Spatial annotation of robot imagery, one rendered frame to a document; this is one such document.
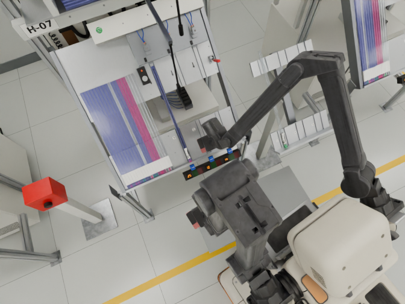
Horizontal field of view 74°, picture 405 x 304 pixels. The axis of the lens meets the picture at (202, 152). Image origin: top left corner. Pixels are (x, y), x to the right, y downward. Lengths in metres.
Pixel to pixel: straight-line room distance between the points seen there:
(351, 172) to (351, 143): 0.08
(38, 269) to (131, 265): 0.66
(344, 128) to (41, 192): 1.34
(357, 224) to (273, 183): 0.85
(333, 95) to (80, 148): 2.10
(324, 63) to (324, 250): 0.45
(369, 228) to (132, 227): 1.70
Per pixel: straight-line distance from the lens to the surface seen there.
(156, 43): 1.29
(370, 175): 0.93
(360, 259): 0.76
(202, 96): 1.75
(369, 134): 2.63
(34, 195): 1.57
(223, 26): 3.09
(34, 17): 1.21
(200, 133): 1.41
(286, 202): 1.53
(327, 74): 0.79
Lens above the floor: 2.04
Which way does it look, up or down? 66 degrees down
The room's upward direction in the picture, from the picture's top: 6 degrees counter-clockwise
